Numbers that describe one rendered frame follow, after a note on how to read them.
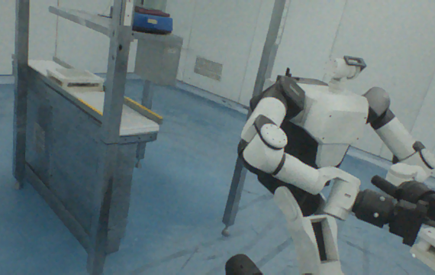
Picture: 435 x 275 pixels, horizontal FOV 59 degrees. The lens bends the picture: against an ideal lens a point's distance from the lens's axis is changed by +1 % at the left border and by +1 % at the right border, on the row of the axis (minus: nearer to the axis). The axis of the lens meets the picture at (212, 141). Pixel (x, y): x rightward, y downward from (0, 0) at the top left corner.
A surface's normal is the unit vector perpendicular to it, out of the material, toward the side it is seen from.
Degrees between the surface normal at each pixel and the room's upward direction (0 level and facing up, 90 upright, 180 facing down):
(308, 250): 90
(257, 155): 94
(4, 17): 90
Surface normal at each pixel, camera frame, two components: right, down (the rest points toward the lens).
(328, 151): 0.44, 0.40
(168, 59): 0.67, 0.37
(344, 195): -0.34, -0.30
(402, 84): -0.62, 0.15
